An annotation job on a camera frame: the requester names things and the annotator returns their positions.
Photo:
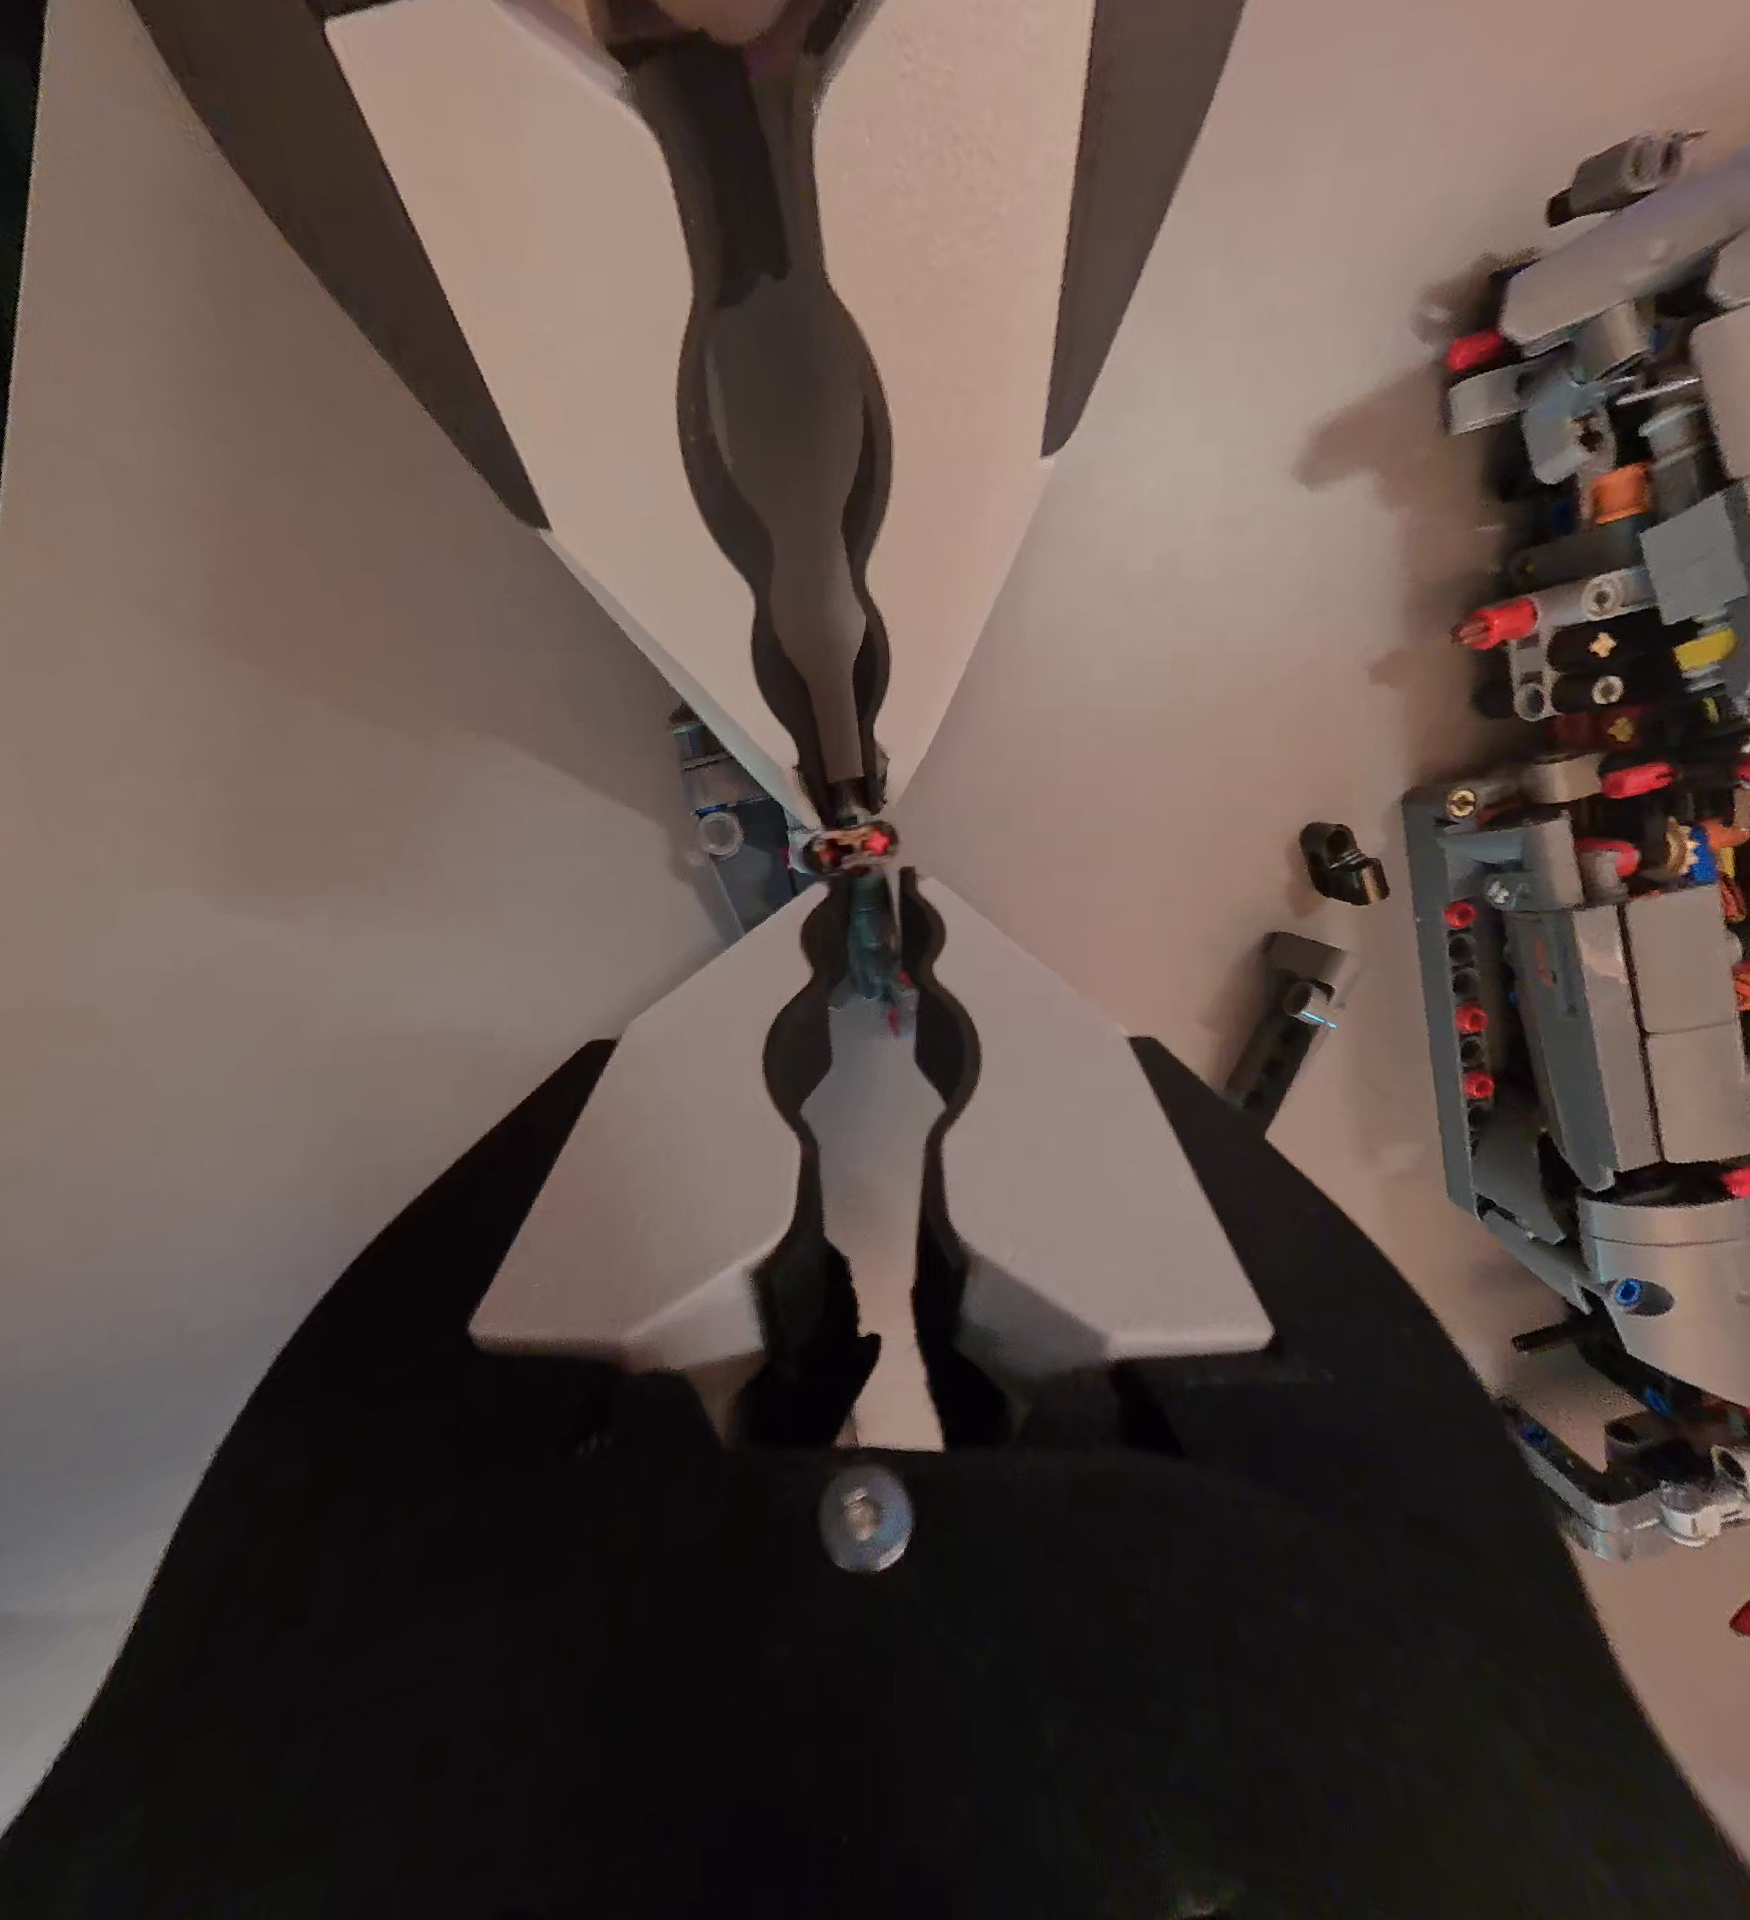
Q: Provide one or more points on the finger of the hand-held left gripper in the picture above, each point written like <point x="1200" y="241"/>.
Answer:
<point x="514" y="300"/>
<point x="967" y="300"/>

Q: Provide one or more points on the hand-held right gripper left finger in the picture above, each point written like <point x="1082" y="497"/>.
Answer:
<point x="636" y="1201"/>

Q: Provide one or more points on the large grey lego vehicle model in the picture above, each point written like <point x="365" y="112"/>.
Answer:
<point x="1641" y="974"/>

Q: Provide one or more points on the small black lego connector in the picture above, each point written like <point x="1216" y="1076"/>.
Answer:
<point x="1340" y="864"/>

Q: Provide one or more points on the long dark grey lego beam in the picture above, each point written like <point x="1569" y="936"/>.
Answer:
<point x="1288" y="1019"/>

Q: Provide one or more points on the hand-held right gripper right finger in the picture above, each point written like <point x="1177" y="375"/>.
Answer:
<point x="1115" y="1201"/>

